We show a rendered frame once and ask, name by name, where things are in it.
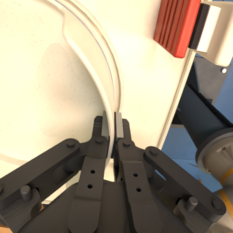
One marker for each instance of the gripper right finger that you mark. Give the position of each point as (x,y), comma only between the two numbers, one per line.
(134,182)

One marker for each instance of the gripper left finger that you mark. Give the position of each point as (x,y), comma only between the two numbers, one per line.
(93,182)

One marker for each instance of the white scoop plate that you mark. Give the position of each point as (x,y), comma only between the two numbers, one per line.
(45,81)

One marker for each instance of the cream tray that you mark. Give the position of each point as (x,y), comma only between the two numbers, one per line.
(145,81)

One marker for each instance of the grey round flange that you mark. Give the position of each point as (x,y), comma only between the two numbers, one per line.
(214,154)

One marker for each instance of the dark grey tube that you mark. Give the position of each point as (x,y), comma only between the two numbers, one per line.
(200,118)

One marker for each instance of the cream armrest bracket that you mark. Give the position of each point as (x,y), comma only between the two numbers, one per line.
(218,36)

